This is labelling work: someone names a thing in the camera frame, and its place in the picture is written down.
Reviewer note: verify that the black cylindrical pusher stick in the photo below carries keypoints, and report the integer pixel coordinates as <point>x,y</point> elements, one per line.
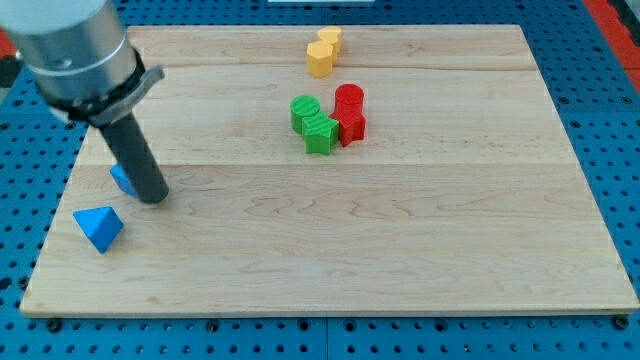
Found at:
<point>127,143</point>

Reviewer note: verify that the green cylinder block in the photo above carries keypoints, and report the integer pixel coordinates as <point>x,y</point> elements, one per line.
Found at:
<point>303,112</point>

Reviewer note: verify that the red cylinder block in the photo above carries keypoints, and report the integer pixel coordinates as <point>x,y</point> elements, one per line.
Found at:
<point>349,99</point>

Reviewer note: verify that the blue cube block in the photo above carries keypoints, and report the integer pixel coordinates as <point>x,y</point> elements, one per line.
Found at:
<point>122,181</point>

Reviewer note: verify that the yellow hexagon block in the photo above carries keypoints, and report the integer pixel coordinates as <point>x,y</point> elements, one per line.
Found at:
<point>319,58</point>

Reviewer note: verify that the blue triangular block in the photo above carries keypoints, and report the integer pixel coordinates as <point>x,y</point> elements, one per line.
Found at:
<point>100,225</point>

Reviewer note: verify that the wooden board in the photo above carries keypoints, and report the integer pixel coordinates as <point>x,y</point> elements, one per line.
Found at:
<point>465,198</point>

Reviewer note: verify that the yellow heart block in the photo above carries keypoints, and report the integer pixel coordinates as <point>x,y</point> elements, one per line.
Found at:
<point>333,36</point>

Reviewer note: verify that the grey metal clamp flange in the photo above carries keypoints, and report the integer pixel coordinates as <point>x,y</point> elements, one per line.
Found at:
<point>104,110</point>

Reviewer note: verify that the green star block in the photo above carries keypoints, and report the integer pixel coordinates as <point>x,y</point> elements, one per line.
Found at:
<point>320,133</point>

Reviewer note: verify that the red star block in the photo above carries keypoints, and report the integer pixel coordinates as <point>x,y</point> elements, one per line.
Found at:
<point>352,126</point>

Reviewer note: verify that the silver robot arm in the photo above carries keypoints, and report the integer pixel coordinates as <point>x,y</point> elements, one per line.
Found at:
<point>86,70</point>

